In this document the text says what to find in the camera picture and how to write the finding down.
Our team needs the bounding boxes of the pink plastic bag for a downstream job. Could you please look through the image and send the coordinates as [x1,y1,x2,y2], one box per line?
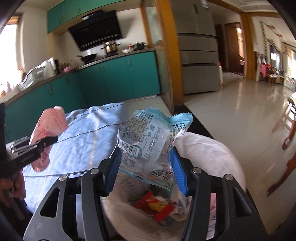
[29,106,68,172]

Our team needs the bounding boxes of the blue checked tablecloth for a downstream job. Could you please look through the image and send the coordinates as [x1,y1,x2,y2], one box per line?
[22,103,130,209]

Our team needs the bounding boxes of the steel cooking pot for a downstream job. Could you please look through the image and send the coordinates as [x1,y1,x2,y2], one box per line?
[101,41,121,56]

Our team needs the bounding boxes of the trash bin with white bag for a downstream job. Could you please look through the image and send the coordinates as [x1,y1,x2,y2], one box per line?
[102,132,247,241]

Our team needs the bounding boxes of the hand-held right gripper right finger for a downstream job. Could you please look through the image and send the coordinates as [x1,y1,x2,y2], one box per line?
[170,148,269,241]

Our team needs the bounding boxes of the white dish rack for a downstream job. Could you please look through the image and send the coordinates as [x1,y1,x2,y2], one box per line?
[22,67,50,88]

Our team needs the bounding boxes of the wooden stool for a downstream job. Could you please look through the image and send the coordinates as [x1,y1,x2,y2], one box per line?
[272,97,296,133]

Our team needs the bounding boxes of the black range hood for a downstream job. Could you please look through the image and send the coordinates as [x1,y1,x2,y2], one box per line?
[68,10,122,52]

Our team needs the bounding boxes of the white jug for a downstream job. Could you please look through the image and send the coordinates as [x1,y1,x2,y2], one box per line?
[44,59,56,75]

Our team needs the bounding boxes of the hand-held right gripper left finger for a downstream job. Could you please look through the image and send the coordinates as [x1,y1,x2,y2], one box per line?
[23,146,122,241]

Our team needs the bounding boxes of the teal cabinets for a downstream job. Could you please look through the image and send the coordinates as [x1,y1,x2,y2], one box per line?
[5,51,162,144]
[47,0,111,34]

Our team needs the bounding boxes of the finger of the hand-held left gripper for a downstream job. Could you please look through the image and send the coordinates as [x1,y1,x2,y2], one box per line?
[28,136,59,153]

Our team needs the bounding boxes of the black wok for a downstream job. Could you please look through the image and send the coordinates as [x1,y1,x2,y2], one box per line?
[76,53,98,63]

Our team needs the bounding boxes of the person's left hand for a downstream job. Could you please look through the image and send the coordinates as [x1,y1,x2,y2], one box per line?
[0,177,26,205]

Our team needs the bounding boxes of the silver refrigerator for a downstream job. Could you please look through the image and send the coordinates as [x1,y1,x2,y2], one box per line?
[172,0,220,94]

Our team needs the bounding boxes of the teal upper cabinets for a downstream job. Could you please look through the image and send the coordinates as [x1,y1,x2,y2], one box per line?
[47,0,111,34]

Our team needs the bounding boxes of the red snack wrapper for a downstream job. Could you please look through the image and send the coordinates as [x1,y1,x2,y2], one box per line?
[134,192,174,222]

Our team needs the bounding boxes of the clear blue snack wrapper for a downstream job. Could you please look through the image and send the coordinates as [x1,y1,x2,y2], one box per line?
[117,107,193,188]

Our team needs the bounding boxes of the teal lower cabinets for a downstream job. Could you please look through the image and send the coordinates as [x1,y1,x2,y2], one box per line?
[5,51,162,144]

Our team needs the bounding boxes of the glass sliding door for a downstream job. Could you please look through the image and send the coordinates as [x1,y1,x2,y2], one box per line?
[141,0,183,112]

